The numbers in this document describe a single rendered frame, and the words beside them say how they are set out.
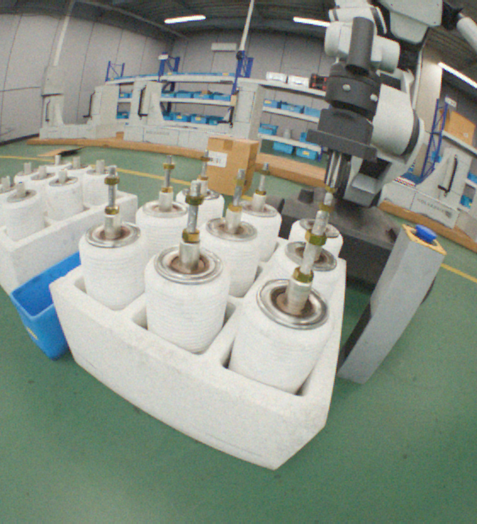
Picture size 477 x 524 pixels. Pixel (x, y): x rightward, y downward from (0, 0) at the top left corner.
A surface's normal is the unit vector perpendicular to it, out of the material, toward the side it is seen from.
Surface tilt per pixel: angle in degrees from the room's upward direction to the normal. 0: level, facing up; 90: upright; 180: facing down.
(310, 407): 0
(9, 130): 90
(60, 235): 90
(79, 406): 0
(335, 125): 90
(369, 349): 90
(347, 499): 0
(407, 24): 122
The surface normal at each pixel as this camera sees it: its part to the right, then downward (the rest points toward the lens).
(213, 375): 0.16, -0.85
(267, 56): -0.34, 0.43
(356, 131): -0.59, 0.33
